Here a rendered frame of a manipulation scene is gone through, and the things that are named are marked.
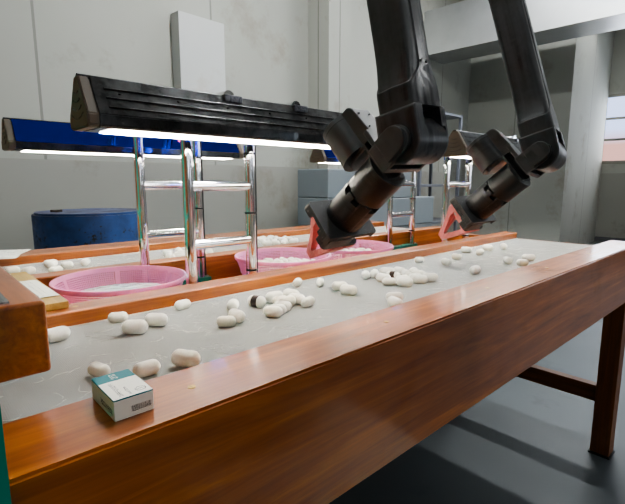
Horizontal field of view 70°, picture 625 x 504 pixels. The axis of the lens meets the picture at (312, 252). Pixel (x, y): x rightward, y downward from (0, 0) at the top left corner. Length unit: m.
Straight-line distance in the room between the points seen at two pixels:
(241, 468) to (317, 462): 0.11
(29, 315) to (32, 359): 0.04
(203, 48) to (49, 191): 1.47
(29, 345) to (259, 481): 0.26
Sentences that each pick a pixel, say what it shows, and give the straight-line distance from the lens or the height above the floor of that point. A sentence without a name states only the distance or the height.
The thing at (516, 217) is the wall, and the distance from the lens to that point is 6.89.
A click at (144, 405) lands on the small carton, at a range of 0.45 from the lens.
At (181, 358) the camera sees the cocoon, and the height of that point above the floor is 0.75.
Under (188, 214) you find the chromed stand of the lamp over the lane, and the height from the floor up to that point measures 0.90.
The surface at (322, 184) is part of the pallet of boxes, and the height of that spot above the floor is 0.95.
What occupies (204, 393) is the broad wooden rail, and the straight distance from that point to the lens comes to 0.47.
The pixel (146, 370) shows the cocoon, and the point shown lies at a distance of 0.58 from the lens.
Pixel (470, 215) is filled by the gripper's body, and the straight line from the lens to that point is 0.91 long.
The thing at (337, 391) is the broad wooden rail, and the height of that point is 0.72.
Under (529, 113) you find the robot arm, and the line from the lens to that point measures 0.90.
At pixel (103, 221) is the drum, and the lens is 2.42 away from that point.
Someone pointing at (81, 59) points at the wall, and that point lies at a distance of 3.31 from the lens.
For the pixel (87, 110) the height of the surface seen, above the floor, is 1.06.
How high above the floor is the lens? 0.97
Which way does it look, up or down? 9 degrees down
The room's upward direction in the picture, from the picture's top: straight up
